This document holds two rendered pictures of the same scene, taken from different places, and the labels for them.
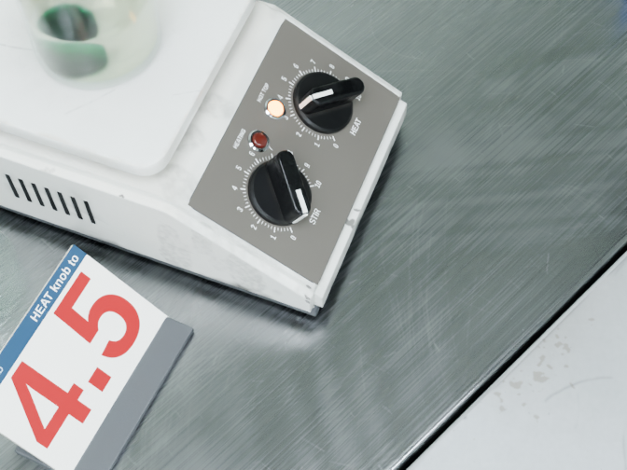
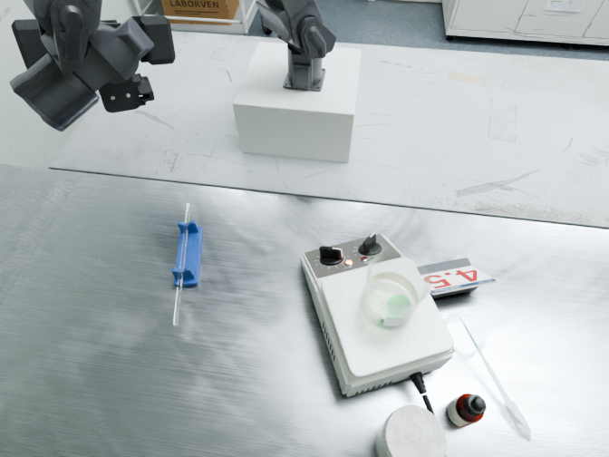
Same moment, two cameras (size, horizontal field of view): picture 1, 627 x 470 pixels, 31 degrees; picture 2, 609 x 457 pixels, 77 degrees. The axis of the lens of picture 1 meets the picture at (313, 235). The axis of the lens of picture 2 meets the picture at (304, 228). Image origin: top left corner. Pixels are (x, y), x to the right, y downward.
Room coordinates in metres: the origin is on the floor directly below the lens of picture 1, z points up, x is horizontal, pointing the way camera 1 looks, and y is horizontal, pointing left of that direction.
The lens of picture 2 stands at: (0.53, 0.17, 1.40)
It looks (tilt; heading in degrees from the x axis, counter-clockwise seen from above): 55 degrees down; 232
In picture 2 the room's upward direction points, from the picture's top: 1 degrees counter-clockwise
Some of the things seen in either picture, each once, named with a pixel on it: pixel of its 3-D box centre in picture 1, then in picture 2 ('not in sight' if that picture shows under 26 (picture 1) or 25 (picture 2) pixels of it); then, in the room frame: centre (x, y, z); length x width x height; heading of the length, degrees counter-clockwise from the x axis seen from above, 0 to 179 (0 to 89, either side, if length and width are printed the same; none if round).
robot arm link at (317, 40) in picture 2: not in sight; (304, 27); (0.16, -0.28, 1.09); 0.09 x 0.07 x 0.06; 88
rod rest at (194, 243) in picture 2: not in sight; (187, 250); (0.48, -0.17, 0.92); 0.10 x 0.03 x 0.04; 56
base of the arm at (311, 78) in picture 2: not in sight; (304, 63); (0.16, -0.28, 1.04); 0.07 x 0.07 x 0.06; 41
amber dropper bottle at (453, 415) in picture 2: not in sight; (468, 408); (0.34, 0.23, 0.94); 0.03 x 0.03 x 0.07
